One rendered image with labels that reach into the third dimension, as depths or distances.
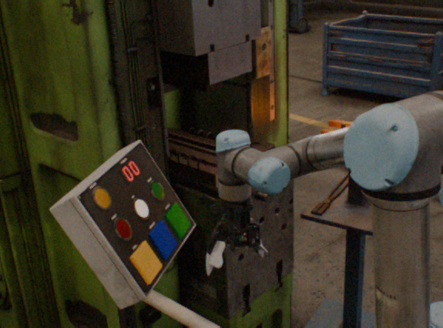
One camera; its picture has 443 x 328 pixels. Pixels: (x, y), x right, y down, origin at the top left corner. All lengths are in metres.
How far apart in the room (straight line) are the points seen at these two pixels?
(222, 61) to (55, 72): 0.52
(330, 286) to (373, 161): 2.17
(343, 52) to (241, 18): 4.05
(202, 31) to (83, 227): 0.68
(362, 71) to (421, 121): 4.88
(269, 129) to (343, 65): 3.66
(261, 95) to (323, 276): 1.24
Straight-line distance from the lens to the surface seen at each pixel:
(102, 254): 1.30
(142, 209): 1.41
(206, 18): 1.68
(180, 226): 1.50
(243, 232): 1.33
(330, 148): 1.17
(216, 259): 1.37
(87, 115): 1.68
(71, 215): 1.29
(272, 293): 2.20
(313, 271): 3.11
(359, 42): 5.70
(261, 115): 2.18
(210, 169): 1.86
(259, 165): 1.17
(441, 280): 3.15
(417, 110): 0.89
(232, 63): 1.79
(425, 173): 0.88
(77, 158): 1.79
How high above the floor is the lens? 1.73
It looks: 23 degrees down
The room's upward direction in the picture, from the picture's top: 3 degrees counter-clockwise
